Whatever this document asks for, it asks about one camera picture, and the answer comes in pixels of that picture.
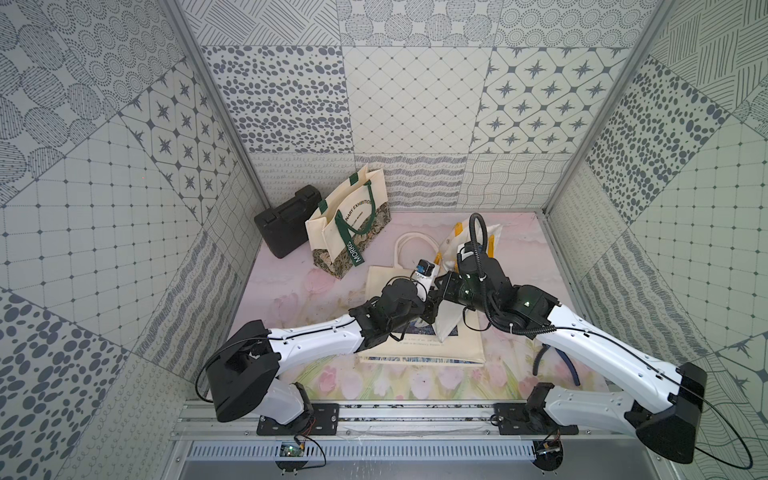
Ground black corrugated cable hose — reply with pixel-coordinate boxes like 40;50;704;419
467;212;490;277

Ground right circuit board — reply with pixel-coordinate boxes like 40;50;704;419
532;440;564;472

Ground circuit board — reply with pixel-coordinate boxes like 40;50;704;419
275;442;308;472
532;440;564;472

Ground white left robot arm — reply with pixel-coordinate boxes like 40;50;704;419
201;276;433;432

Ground starry night canvas tote bag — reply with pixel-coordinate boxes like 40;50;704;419
359;232;486;367

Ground pink floral table mat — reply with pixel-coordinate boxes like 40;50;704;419
233;212;575;401

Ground left circuit board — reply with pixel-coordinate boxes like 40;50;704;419
275;442;308;472

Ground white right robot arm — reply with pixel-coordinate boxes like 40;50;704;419
428;252;707;464

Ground yellow handled white bag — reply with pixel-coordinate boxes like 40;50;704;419
430;214;501;340

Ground black plastic tool case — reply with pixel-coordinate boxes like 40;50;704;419
254;185;322;259

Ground aluminium mounting rail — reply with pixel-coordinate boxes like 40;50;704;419
170;399;667;442

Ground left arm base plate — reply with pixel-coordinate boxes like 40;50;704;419
257;403;340;436

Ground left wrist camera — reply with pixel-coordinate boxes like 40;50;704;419
410;259;439;301

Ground blue handled pliers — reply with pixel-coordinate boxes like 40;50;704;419
531;344;582;388

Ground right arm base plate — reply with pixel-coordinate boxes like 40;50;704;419
489;402;579;436

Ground green handled exhibition tote bag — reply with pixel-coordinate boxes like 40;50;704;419
305;166;391;279

